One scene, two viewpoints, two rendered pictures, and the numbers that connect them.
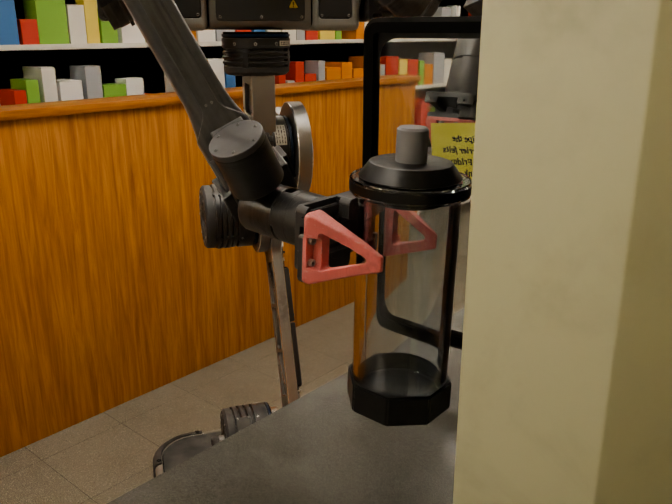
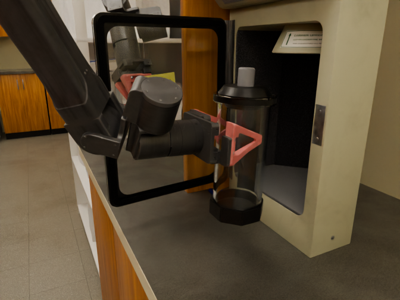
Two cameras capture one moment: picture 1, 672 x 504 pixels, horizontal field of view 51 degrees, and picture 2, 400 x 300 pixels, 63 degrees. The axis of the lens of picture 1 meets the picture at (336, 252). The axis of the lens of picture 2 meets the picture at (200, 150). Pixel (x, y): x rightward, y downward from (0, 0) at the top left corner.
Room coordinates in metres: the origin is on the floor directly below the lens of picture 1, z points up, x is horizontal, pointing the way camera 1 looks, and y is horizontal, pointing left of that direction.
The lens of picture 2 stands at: (0.47, 0.49, 1.33)
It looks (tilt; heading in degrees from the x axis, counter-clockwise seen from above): 18 degrees down; 292
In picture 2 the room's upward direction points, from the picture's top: straight up
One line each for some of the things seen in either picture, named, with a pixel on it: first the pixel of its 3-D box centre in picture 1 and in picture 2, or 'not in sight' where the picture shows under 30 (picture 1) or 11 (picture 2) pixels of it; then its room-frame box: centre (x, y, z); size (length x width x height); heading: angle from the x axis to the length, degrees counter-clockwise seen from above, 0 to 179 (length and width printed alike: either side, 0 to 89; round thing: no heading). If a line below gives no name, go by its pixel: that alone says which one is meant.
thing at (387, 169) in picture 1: (410, 164); (245, 87); (0.61, -0.07, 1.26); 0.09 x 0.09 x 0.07
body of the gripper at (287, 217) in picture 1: (315, 222); (185, 137); (0.69, 0.02, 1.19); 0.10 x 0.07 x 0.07; 140
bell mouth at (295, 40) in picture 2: not in sight; (316, 38); (0.52, -0.26, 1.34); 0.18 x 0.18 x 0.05
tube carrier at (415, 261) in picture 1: (404, 288); (240, 153); (0.62, -0.06, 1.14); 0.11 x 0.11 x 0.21
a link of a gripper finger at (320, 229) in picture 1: (350, 247); (233, 138); (0.62, -0.01, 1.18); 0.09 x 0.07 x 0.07; 50
